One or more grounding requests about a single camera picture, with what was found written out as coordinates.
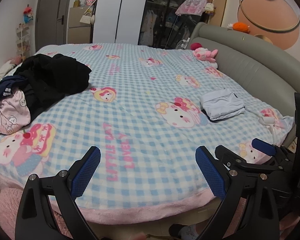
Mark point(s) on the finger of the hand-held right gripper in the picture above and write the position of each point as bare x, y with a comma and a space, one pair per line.
263, 147
227, 156

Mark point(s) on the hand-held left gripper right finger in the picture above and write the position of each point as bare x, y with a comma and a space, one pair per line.
210, 172

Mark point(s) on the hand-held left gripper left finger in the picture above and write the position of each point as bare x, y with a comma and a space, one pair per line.
87, 171

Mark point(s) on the navy striped shorts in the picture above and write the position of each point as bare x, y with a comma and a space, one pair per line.
5, 85

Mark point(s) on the black clothes pile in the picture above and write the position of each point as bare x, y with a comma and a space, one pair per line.
52, 77

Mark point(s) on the folded light blue garment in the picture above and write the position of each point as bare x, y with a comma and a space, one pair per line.
222, 103

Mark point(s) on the person's socked foot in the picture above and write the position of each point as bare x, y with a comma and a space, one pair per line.
190, 232

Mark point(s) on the blue checked printed blanket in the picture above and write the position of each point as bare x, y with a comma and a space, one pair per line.
140, 105

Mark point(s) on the grey padded headboard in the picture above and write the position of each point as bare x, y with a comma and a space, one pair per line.
252, 62

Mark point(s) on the pink printed pajama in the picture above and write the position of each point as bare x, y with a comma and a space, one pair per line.
10, 116

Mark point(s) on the magenta plush ball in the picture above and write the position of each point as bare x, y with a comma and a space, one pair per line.
196, 45

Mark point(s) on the orange plush toy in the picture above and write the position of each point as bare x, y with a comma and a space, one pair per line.
240, 27

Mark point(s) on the beige drawer cabinet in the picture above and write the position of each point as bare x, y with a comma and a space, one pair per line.
76, 30

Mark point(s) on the white shelf rack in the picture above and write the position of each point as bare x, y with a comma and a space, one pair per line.
23, 42

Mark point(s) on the cream plush toy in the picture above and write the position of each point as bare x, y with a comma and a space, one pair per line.
209, 8

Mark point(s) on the white handbag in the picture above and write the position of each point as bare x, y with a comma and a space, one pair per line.
85, 18

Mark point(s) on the pink printed umbrella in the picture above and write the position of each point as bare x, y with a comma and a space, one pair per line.
192, 3

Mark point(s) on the grey door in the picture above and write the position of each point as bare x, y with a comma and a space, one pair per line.
52, 17

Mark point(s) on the white wardrobe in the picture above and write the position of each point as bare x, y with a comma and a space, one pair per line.
120, 12

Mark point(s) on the red and blue plush toy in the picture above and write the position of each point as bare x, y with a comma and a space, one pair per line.
28, 12

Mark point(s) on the small pink plush toy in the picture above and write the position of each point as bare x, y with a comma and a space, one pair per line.
90, 1

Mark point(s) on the round peach wall decor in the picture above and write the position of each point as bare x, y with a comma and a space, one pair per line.
265, 15

